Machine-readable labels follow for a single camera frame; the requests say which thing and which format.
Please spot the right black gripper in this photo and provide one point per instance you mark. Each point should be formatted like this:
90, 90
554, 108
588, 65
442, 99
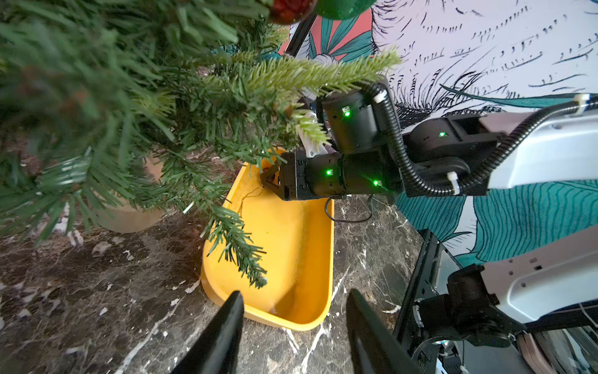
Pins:
303, 178

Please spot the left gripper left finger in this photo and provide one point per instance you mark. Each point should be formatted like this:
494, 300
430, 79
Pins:
216, 350

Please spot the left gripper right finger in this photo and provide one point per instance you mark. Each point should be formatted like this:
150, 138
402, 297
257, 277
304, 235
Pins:
373, 348

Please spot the red ball ornament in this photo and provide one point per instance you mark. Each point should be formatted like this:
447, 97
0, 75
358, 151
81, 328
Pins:
287, 12

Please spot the green glitter ball ornament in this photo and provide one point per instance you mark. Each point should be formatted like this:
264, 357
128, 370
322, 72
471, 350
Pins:
342, 9

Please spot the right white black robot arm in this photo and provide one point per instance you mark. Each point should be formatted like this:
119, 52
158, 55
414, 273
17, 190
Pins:
451, 156

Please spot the tan tree pot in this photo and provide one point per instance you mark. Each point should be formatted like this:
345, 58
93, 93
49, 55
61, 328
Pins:
127, 217

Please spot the small green christmas tree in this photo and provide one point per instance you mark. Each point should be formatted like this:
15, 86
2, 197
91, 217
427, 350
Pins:
112, 102

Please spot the yellow plastic tray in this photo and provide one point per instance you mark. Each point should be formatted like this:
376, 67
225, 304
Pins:
297, 240

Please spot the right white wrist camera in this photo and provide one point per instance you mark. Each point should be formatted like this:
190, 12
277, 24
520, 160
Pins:
314, 145

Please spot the right black frame post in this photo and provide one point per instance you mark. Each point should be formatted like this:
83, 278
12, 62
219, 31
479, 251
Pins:
301, 33

